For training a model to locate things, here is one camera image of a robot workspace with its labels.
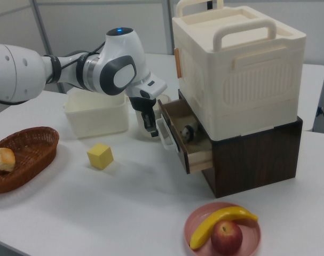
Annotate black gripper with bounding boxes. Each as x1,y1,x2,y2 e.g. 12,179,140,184
129,96,159,138

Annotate wooden drawer with white handle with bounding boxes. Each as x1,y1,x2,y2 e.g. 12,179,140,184
155,99,213,175

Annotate white cylindrical container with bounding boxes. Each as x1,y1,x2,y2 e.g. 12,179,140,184
135,93,170,142

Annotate panda toy figure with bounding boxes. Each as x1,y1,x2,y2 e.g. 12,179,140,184
180,123,199,144

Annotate white plastic bin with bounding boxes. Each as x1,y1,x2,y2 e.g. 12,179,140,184
64,89,131,140

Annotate yellow cube block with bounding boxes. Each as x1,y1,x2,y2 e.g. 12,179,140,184
86,142,115,170

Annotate cream plastic storage box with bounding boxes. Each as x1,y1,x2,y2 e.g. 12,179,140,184
172,0,307,141

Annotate dark wood cabinet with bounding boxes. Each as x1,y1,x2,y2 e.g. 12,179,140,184
177,89,304,199

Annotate yellow toy banana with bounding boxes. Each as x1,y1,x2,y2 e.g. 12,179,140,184
189,206,259,250

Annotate brown wicker basket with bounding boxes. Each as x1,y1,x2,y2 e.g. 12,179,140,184
0,126,60,195

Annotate red toy apple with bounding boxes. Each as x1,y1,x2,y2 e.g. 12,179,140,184
210,220,243,255

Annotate toy bread piece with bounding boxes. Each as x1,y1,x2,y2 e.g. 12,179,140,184
0,147,16,172

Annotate pink plate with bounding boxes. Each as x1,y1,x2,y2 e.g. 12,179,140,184
184,202,262,256

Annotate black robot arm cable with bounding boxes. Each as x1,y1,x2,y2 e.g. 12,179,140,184
43,39,107,85

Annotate grey metal partition post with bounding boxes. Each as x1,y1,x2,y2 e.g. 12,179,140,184
30,0,67,94

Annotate black wall cable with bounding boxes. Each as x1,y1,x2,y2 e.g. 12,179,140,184
316,106,324,133

